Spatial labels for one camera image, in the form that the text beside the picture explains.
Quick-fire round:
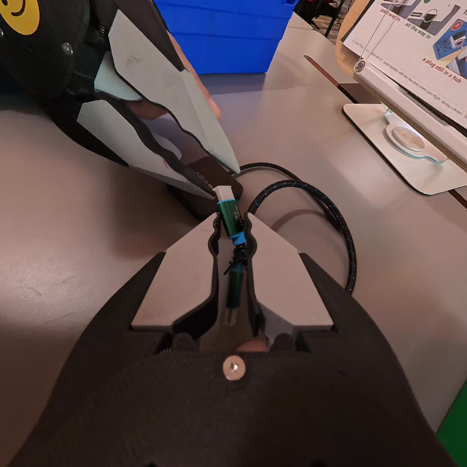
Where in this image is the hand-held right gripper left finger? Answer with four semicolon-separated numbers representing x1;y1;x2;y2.
131;213;220;338

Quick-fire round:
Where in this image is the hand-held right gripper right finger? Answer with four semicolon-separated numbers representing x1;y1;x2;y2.
244;213;334;338

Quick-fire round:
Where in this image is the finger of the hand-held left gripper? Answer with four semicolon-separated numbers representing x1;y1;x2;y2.
78;100;216;201
94;7;241;174

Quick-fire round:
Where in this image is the blue plastic bin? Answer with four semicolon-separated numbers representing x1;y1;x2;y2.
153;0;299;75

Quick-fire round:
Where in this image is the braided cable with green plugs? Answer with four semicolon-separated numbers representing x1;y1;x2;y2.
213;179;357;328

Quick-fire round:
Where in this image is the black usb hub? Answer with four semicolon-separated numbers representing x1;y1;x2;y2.
167;156;338;222

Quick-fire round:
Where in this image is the person's left hand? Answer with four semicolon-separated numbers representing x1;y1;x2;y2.
166;31;222;120

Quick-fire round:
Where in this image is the white tablet stand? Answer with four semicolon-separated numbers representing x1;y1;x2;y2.
343;62;467;196

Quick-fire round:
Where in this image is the dark desk grommet panel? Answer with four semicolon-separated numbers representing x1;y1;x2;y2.
304;55;371;105

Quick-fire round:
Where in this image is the green plastic bin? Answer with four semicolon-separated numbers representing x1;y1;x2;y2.
436;379;467;455

